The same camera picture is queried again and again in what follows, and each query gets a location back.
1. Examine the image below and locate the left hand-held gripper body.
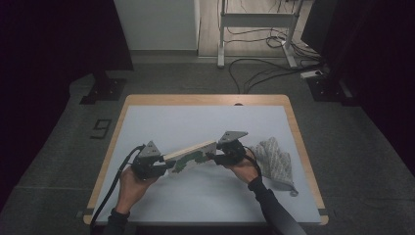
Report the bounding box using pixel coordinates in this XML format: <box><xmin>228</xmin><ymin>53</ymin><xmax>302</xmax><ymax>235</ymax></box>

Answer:
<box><xmin>131</xmin><ymin>140</ymin><xmax>165</xmax><ymax>180</ymax></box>

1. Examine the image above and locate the white power strip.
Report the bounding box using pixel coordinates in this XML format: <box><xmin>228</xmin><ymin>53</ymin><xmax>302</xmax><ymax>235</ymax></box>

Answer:
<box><xmin>300</xmin><ymin>70</ymin><xmax>324</xmax><ymax>80</ymax></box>

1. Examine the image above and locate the white cabinet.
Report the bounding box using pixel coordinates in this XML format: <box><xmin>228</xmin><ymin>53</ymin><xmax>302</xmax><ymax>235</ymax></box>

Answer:
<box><xmin>113</xmin><ymin>0</ymin><xmax>201</xmax><ymax>52</ymax></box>

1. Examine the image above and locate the dark curtain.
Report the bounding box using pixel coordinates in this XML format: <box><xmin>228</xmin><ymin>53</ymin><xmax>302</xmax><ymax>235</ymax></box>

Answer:
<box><xmin>301</xmin><ymin>0</ymin><xmax>415</xmax><ymax>177</ymax></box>
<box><xmin>0</xmin><ymin>0</ymin><xmax>135</xmax><ymax>210</ymax></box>

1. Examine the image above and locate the person's left hand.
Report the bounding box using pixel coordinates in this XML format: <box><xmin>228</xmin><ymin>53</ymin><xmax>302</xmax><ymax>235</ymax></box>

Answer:
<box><xmin>115</xmin><ymin>165</ymin><xmax>158</xmax><ymax>214</ymax></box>

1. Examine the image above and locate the white caterpillar picture book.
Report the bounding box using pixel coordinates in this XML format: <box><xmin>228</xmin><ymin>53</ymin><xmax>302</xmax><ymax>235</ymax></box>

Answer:
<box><xmin>162</xmin><ymin>140</ymin><xmax>218</xmax><ymax>174</ymax></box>

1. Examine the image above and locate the person's right hand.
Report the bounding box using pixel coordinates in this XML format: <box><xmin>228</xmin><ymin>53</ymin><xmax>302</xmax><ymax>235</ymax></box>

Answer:
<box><xmin>224</xmin><ymin>150</ymin><xmax>260</xmax><ymax>185</ymax></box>

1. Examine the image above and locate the wooden table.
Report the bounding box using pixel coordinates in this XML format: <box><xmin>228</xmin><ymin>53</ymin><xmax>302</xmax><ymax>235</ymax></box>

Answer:
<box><xmin>82</xmin><ymin>94</ymin><xmax>330</xmax><ymax>226</ymax></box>

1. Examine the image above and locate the thick black gripper cable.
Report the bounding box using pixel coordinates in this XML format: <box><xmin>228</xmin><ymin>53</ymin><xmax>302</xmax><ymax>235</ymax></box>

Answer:
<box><xmin>89</xmin><ymin>145</ymin><xmax>146</xmax><ymax>229</ymax></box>

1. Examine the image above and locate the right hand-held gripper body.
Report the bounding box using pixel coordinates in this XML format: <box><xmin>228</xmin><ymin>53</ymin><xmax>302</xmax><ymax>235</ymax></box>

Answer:
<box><xmin>217</xmin><ymin>131</ymin><xmax>249</xmax><ymax>165</ymax></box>

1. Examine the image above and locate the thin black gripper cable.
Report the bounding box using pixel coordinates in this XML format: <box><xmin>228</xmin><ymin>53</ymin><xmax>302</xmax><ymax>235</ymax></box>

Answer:
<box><xmin>243</xmin><ymin>153</ymin><xmax>263</xmax><ymax>179</ymax></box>

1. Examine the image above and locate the black stand base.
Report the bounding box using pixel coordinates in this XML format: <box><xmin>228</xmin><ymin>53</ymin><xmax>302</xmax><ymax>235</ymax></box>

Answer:
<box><xmin>79</xmin><ymin>72</ymin><xmax>127</xmax><ymax>106</ymax></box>
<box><xmin>306</xmin><ymin>76</ymin><xmax>353</xmax><ymax>102</ymax></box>

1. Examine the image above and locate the grey fluffy cloth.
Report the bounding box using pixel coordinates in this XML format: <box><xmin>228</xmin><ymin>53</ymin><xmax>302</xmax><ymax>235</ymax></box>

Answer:
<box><xmin>249</xmin><ymin>136</ymin><xmax>300</xmax><ymax>198</ymax></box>

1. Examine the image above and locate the tangle of black floor cables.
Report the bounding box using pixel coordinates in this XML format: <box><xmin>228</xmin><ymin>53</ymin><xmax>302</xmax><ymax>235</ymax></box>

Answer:
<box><xmin>226</xmin><ymin>0</ymin><xmax>326</xmax><ymax>96</ymax></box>

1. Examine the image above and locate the white metal desk frame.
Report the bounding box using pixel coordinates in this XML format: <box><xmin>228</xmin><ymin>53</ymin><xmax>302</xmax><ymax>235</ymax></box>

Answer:
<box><xmin>217</xmin><ymin>0</ymin><xmax>304</xmax><ymax>69</ymax></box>

